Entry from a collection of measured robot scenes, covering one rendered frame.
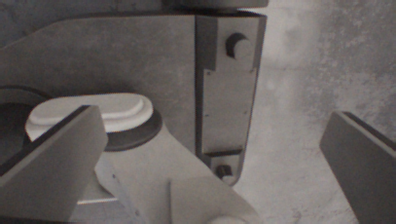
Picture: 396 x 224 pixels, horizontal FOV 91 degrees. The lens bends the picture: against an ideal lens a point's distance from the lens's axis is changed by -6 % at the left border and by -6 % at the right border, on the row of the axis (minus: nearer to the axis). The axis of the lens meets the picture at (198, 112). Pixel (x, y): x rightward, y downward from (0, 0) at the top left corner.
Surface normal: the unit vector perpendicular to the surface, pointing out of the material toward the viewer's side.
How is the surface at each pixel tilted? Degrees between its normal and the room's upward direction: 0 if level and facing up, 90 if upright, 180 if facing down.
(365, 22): 0
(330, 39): 0
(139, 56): 0
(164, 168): 90
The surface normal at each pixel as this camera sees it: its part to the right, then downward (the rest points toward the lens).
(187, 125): 0.16, 0.51
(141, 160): 0.00, -0.85
